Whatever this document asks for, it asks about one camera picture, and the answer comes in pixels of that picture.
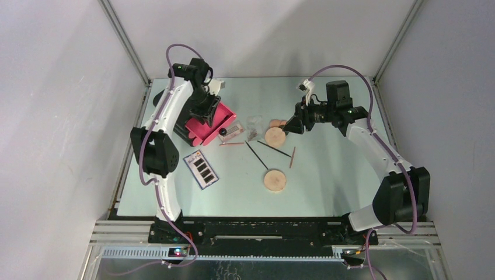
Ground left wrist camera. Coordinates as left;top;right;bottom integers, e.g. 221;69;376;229
207;79;225;96

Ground beige round sponge lower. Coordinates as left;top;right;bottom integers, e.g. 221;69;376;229
263;170;287;193

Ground clear bag of clips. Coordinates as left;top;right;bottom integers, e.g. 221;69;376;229
246;115;263;142

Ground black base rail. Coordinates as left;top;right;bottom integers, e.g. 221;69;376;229
148;216;378;257

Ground black pink drawer organizer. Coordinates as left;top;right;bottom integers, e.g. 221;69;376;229
153;90;217;148

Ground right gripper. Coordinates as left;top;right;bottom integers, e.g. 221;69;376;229
283;95;336;135

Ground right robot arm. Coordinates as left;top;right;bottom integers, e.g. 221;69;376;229
283;79;431;244

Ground false eyelash case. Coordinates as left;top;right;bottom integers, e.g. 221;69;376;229
218;121;245;143

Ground large beige sponge upper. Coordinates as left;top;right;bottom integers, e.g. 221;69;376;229
264;127;286;148

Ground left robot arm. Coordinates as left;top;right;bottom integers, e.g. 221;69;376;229
130;58;222;243

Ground bob pin card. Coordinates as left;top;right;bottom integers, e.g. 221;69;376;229
183;150;219;190

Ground black mascara wand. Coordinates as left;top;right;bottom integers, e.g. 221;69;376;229
256;141;292;158

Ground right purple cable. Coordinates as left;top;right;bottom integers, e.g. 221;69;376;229
305;64;419;280

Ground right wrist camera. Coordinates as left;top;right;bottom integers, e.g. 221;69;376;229
297;79;315;106

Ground long black wand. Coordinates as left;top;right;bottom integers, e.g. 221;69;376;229
244;141;269;170

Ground orange round sponge left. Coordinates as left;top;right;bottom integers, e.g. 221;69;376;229
269;119;286;128

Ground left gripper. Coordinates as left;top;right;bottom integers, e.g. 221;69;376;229
189;87;221;127

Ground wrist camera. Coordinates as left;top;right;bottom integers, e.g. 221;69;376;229
297;79;315;106
207;79;225;96

